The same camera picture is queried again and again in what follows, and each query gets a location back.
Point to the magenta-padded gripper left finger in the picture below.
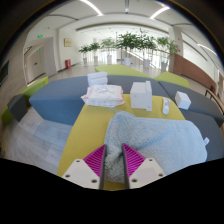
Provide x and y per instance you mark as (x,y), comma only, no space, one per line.
(83,173)

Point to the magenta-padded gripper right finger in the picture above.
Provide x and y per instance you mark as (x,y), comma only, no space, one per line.
(143,171)

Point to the light blue towel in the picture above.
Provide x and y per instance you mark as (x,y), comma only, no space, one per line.
(160,140)

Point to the yellow upholstered ottoman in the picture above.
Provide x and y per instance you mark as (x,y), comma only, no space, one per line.
(83,133)

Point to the small white bottle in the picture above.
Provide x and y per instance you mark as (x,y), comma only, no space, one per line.
(166,106)

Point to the white tissue box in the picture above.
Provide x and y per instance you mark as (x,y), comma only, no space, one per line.
(140,96)

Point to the wide grey upholstered bench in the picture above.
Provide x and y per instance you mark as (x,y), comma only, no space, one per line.
(213,136)

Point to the pink white wet wipes pack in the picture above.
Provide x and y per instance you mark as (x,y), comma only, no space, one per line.
(103,95)

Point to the blue grey upholstered bench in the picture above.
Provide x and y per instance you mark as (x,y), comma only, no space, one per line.
(56,96)

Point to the small white cube box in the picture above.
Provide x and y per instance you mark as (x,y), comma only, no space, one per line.
(182,100)

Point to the dark grey small ottoman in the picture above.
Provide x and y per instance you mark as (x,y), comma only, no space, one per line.
(17,107)

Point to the stack of white tissue packs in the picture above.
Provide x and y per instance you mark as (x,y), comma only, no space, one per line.
(97,79)

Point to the lime green upholstered bench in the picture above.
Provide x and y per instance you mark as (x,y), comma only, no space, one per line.
(120,70)
(35,87)
(173,80)

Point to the red bin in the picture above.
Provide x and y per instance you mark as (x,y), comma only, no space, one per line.
(68,64)

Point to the row of potted plants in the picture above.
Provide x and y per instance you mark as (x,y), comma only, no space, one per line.
(128,41)

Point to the green exit sign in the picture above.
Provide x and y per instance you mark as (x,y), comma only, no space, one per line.
(40,36)

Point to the ceiling light strips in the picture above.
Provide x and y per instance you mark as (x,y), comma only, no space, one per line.
(90,6)

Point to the wooden bench with black frame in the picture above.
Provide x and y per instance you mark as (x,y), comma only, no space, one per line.
(215,98)

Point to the dark wall screen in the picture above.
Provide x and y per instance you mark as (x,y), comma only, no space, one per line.
(4,73)

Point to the framed wall picture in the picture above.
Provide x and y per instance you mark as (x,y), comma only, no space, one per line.
(67,42)

